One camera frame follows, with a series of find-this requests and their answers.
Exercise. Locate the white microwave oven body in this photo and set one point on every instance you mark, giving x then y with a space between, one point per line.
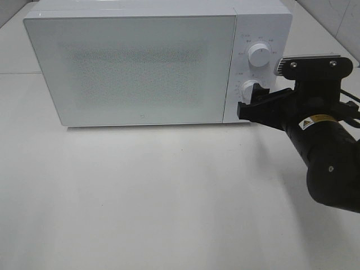
266 22

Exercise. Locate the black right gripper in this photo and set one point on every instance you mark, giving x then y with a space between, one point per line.
316 92

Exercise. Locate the white microwave door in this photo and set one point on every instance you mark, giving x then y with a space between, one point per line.
135 71

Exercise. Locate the white timer knob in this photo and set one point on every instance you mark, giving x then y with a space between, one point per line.
247 89

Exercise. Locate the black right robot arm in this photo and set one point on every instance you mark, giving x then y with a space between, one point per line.
313 117

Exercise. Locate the upper white power knob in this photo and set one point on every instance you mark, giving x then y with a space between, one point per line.
259 54

